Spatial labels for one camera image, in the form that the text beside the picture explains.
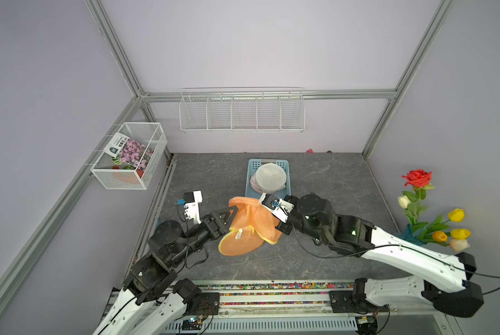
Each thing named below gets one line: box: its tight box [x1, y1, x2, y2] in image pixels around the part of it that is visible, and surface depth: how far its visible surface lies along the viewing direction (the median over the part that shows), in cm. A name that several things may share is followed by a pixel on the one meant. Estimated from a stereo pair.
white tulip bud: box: [398, 195, 412, 209], surface depth 70 cm
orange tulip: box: [432, 230, 448, 243], surface depth 60 cm
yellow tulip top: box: [447, 207, 466, 223], surface depth 65 cm
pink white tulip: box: [449, 238, 470, 252], surface depth 59 cm
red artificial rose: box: [401, 168, 433, 188], surface depth 64 cm
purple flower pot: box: [111, 138, 155, 178], surface depth 76 cm
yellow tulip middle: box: [450, 228, 472, 240], surface depth 60 cm
